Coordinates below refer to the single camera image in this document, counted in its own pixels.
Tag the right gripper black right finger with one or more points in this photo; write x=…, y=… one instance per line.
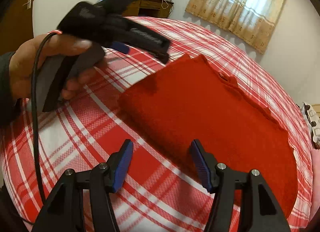
x=259, y=209

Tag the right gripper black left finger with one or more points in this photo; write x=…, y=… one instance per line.
x=64, y=211

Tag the red knitted embroidered sweater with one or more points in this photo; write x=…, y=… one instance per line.
x=188, y=100

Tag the dark brown wooden desk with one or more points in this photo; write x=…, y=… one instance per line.
x=149, y=8

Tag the brown wooden door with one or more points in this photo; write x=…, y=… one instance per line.
x=16, y=25

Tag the pink floral folded quilt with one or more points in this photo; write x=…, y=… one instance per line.
x=315, y=155

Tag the red white plaid bed sheet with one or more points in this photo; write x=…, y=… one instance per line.
x=156, y=195

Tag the grey patterned pillow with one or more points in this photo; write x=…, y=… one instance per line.
x=311, y=116

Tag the dark green jacket sleeve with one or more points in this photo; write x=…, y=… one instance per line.
x=10, y=108

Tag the beige centre window curtain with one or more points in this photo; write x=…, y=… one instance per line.
x=253, y=21

